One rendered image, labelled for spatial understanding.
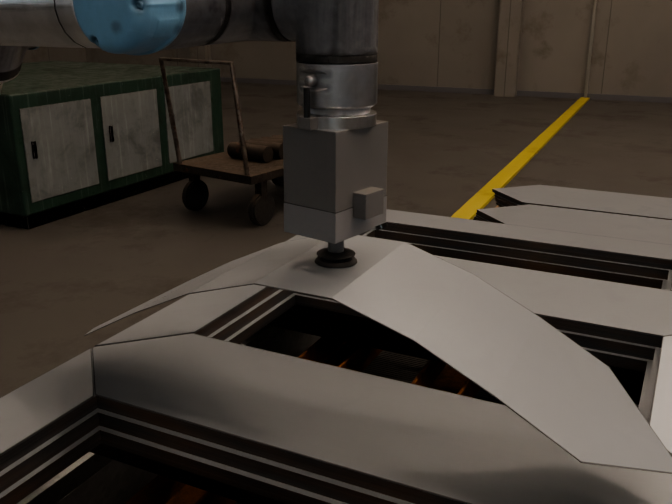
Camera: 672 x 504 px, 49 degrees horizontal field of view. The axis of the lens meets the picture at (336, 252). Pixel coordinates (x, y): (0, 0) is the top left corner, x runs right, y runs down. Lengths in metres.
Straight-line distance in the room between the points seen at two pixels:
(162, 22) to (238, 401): 0.42
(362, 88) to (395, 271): 0.18
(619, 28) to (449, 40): 2.39
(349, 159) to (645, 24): 10.55
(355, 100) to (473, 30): 10.84
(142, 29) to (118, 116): 4.56
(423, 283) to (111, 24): 0.37
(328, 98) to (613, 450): 0.39
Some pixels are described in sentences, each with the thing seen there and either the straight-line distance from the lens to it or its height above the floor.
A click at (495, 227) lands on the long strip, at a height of 0.87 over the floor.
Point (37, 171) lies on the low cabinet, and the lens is 4.70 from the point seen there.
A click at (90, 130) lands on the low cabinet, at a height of 0.52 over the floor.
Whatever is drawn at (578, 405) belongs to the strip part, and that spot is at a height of 0.94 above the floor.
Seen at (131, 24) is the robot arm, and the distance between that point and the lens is 0.59.
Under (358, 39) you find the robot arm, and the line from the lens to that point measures 0.66.
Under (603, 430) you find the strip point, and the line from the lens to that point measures 0.69.
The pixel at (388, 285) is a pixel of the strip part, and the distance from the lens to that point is 0.70.
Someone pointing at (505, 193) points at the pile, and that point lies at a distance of 1.81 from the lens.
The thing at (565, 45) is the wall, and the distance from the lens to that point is 11.26.
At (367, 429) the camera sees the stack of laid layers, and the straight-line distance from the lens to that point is 0.78.
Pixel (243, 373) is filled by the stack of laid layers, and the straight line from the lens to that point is 0.89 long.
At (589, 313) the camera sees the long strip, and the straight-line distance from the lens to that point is 1.10.
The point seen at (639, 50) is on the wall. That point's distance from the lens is 11.18.
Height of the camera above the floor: 1.28
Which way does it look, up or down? 19 degrees down
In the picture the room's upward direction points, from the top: straight up
